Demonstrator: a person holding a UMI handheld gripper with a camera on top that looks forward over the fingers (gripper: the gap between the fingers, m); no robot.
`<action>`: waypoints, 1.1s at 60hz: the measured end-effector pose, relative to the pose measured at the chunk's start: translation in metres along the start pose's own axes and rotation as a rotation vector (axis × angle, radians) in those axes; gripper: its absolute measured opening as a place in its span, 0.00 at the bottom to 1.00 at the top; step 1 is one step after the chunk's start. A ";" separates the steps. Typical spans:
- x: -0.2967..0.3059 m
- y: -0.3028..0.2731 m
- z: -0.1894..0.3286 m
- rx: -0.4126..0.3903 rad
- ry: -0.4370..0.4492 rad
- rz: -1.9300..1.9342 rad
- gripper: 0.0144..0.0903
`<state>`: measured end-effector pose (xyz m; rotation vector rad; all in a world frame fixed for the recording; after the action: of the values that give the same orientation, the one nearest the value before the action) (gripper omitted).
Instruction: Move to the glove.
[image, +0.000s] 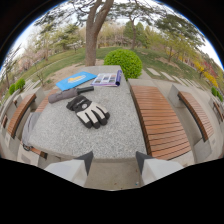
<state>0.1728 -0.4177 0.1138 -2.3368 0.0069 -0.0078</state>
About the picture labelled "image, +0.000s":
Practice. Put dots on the blue booklet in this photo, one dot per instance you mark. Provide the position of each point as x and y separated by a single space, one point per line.
75 79

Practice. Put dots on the open magazine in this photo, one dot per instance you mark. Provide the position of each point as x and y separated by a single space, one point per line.
107 79

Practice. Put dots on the round green bush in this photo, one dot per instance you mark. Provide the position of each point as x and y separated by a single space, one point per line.
123 62

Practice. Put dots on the wooden slat bench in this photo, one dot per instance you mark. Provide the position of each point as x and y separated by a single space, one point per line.
45 101
218 110
158 121
20 113
196 113

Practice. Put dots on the large tree trunk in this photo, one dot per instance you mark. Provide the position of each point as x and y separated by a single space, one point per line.
91 35

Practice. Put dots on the black and grey glove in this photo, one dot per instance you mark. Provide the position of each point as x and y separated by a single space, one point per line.
88 111

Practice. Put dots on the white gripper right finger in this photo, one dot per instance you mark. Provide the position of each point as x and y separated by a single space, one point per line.
156 168

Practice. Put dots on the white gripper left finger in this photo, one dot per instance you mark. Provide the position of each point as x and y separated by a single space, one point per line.
71 170

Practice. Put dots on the grey folded umbrella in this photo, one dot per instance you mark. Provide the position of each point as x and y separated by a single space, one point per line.
68 94

